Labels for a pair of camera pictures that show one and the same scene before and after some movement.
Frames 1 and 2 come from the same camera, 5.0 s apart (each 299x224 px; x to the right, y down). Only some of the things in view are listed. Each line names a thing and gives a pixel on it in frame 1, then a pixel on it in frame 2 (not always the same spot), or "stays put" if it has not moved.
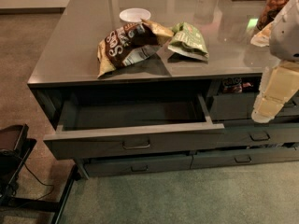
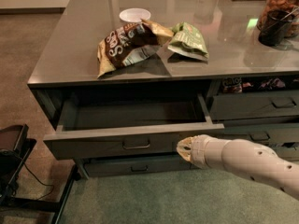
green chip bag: (187, 40) stays put
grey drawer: (97, 124) stays put
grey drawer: (137, 163) stays put
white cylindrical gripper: (286, 36) -> (199, 150)
